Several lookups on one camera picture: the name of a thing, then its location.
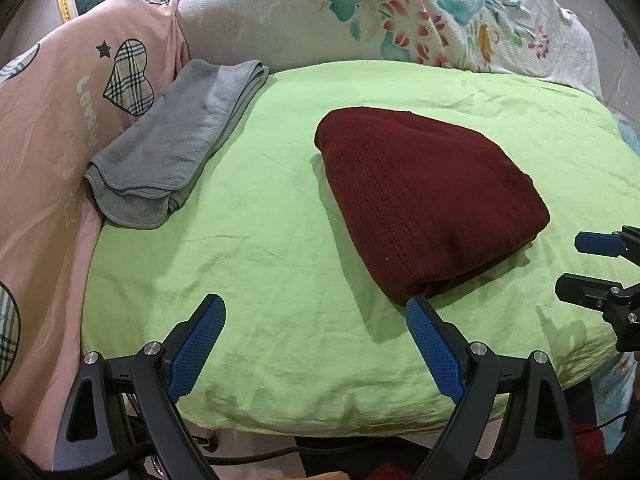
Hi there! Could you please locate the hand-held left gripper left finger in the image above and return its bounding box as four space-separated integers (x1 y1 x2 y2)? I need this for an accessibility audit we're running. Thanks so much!
52 294 227 480

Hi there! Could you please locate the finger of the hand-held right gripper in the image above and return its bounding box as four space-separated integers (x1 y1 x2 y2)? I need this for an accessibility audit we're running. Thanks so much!
574 225 640 259
555 272 640 353

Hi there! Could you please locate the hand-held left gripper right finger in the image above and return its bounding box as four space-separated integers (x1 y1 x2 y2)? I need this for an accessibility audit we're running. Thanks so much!
405 295 581 480

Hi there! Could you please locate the maroon knit sweater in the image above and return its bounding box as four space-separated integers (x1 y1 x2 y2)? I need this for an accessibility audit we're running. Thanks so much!
314 106 552 307

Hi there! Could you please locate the light green bed sheet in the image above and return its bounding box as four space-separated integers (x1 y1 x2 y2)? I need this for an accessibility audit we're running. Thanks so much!
80 60 626 436

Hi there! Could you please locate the red cloth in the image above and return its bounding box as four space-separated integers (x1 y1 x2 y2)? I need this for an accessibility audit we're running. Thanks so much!
570 422 618 480

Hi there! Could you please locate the grey towel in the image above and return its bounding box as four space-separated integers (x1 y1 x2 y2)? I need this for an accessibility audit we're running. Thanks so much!
83 59 271 231

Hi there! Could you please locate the pink quilt with plaid hearts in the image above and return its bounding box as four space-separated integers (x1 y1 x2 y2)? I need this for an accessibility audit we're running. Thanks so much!
0 0 191 471

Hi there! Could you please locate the white floral quilt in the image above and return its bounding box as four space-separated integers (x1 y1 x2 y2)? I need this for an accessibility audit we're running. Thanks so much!
175 0 603 101

